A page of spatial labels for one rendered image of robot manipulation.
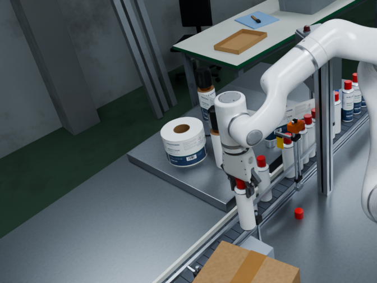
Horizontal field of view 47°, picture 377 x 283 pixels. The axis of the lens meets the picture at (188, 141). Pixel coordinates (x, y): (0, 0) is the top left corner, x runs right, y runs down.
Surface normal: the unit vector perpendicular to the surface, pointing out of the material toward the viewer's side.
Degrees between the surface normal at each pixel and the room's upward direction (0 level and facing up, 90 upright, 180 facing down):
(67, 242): 0
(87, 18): 90
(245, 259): 0
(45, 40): 90
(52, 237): 0
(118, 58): 90
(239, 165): 90
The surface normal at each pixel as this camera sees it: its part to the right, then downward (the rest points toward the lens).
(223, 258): -0.18, -0.81
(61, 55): 0.62, 0.34
